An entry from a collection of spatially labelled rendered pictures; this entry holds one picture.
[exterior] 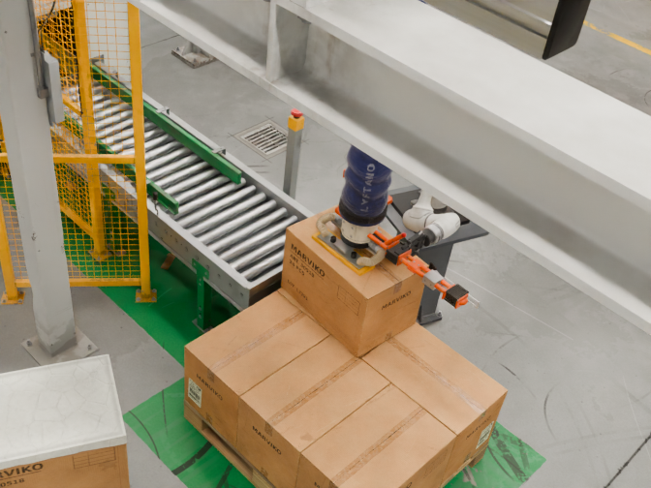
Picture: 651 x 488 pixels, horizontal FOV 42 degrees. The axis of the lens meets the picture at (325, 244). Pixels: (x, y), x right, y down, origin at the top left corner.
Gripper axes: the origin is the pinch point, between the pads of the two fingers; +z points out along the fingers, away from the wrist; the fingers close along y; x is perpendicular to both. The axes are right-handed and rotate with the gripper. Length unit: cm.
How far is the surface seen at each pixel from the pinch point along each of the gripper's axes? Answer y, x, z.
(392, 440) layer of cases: 54, -46, 44
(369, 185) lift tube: -30.5, 19.4, 6.7
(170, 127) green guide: 45, 199, -21
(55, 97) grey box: -52, 126, 94
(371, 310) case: 22.5, -3.0, 18.3
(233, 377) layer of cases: 54, 26, 74
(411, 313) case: 41.8, -5.7, -12.4
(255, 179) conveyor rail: 48, 129, -30
